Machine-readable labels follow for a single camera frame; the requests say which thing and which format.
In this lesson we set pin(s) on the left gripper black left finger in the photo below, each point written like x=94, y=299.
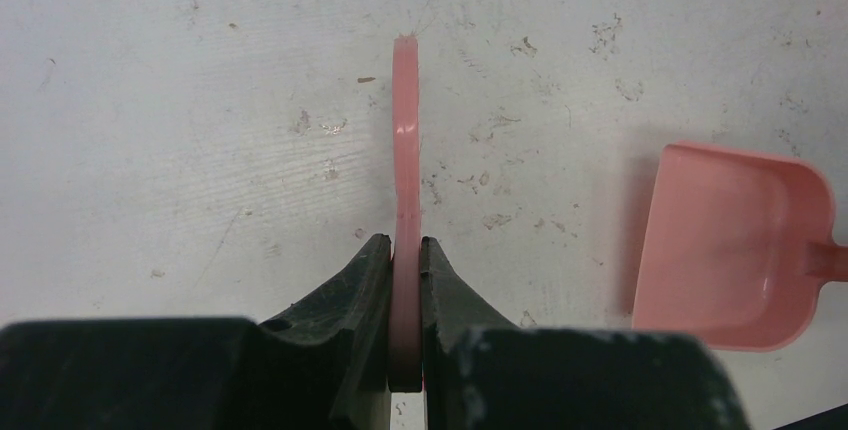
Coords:
x=334, y=347

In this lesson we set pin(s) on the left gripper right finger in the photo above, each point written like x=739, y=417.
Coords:
x=455, y=319

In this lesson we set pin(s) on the pink hand brush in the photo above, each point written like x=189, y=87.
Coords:
x=404, y=368

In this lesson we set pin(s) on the pink plastic dustpan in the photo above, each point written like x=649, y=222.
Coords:
x=737, y=247

